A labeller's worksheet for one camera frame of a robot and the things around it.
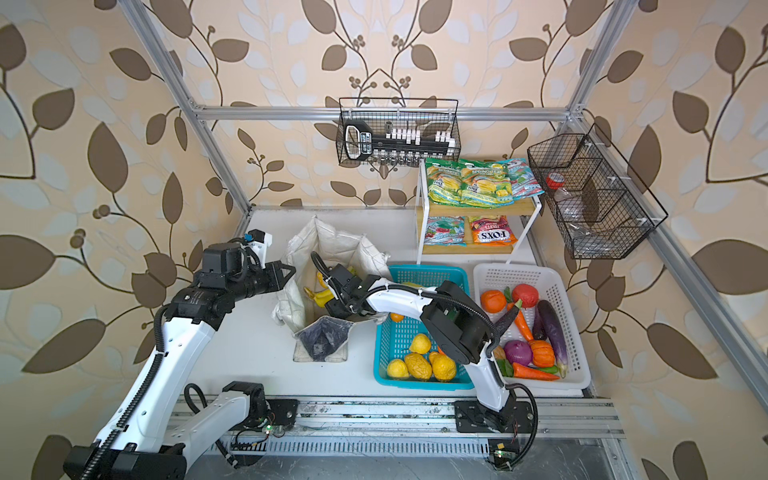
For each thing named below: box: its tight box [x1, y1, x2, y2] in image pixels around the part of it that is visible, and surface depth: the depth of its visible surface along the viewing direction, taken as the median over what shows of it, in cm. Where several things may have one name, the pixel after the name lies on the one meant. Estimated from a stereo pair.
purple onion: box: [503, 340, 533, 366], surface depth 80 cm
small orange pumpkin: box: [530, 340, 555, 368], surface depth 80 cm
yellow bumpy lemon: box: [404, 352, 432, 380], surface depth 80 cm
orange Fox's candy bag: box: [470, 215, 518, 247], surface depth 91 cm
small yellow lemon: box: [387, 358, 409, 378], surface depth 80 cm
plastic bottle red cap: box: [545, 172, 586, 224], surface depth 80 cm
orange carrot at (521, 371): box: [512, 362, 560, 381], surface depth 77 cm
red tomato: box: [512, 283, 539, 309], surface depth 93 cm
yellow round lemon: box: [429, 352, 456, 381], surface depth 79 cm
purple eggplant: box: [538, 300, 568, 378], surface depth 82 cm
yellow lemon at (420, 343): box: [409, 333, 431, 355], surface depth 84 cm
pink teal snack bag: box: [505, 158, 545, 200], surface depth 77 cm
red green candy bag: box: [424, 216, 467, 247], surface depth 90 cm
